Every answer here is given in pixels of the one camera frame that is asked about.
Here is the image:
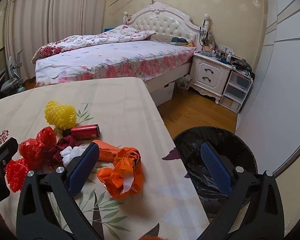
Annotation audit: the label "cardboard box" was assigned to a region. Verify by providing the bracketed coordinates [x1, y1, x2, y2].
[150, 80, 175, 107]

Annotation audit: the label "red spiky ball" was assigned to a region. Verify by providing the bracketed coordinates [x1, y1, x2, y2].
[4, 159, 30, 193]

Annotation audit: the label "bin with black liner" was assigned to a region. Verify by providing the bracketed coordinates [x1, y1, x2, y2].
[172, 126, 258, 218]

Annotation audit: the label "orange plastic bag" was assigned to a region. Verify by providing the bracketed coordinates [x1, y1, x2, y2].
[97, 147, 144, 200]

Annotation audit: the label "cluster of small bottles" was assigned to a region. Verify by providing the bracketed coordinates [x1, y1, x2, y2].
[196, 42, 234, 60]

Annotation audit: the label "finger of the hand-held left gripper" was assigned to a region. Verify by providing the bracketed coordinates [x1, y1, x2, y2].
[0, 137, 19, 189]

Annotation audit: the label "clear plastic drawer unit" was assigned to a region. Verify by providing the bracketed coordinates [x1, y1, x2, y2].
[219, 69, 252, 113]

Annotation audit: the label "white nightstand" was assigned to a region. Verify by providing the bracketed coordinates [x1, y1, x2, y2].
[189, 52, 233, 104]

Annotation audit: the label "white wardrobe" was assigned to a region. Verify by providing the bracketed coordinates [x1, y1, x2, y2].
[236, 0, 300, 178]

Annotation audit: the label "red bottle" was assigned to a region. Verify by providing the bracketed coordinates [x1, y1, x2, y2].
[62, 124, 100, 140]

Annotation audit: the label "beige floral tablecloth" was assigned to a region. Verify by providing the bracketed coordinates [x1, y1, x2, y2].
[0, 76, 210, 240]

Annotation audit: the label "white bed with tufted headboard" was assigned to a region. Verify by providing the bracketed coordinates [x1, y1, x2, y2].
[31, 2, 202, 108]

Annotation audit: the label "yellow spiky balls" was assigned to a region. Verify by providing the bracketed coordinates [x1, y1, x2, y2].
[44, 100, 78, 130]

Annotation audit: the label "beige curtain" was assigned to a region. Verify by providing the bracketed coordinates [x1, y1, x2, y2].
[4, 0, 108, 80]

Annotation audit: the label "beige pillow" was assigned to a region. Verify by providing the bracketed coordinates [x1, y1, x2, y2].
[150, 34, 190, 46]

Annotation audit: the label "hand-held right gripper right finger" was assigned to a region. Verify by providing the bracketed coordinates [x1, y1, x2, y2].
[197, 142, 284, 240]

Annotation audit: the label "dark red cloth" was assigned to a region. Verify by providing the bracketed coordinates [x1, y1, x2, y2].
[49, 134, 83, 167]

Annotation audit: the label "grey office chair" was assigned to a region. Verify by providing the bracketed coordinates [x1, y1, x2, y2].
[1, 51, 24, 97]

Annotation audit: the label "shiny red plastic wrap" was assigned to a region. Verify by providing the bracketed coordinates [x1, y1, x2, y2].
[18, 126, 57, 169]

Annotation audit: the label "floral quilt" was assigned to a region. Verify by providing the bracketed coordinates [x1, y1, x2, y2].
[31, 25, 157, 64]

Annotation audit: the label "dark green bag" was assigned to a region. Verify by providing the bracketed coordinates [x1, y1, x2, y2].
[231, 57, 253, 72]

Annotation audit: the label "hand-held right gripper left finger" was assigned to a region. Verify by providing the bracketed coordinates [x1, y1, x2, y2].
[16, 142, 100, 240]

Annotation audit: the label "white crumpled tissue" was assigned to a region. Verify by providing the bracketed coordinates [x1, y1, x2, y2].
[60, 145, 87, 167]

